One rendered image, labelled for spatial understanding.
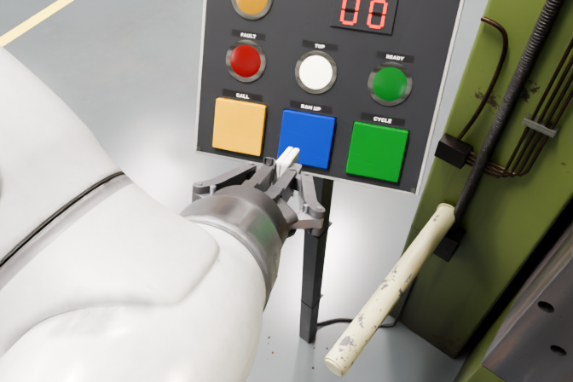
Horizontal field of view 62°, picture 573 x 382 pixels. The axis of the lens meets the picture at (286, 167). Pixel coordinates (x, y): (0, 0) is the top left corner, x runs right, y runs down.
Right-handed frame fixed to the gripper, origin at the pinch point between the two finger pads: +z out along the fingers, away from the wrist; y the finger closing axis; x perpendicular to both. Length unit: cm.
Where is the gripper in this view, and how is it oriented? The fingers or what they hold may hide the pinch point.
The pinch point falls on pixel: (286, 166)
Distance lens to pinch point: 56.4
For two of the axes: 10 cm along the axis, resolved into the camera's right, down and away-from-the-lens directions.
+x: 1.3, -9.4, -3.3
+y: 9.7, 1.9, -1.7
